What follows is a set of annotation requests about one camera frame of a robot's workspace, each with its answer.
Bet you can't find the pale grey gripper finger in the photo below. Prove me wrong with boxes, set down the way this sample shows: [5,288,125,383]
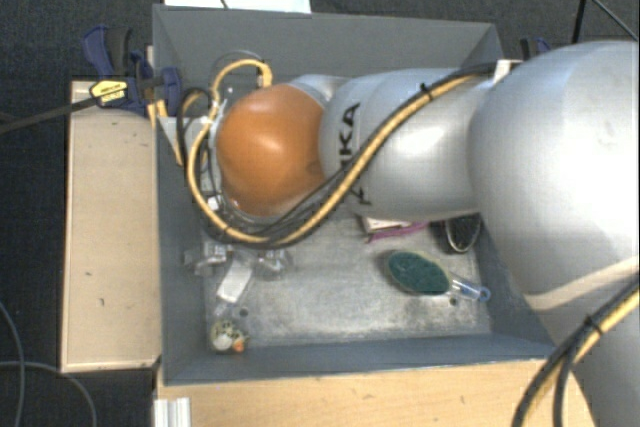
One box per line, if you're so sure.
[215,261,252,306]

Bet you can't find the cream and orange spotted toy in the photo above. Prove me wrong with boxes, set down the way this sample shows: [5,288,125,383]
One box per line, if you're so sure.
[209,318,251,356]

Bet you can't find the grey metal bin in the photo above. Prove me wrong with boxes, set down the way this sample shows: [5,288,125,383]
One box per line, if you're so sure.
[151,3,557,387]

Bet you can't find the pink and white packet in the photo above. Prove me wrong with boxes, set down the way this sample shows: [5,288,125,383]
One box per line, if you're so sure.
[359,213,431,245]

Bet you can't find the pale wood board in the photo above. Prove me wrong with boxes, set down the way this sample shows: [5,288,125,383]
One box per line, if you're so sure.
[59,79,164,374]

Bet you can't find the black oval object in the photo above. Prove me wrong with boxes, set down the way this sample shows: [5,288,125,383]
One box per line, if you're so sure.
[441,213,484,256]

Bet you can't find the green scrub brush clear handle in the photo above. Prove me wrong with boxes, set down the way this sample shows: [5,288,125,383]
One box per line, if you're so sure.
[383,249,492,305]

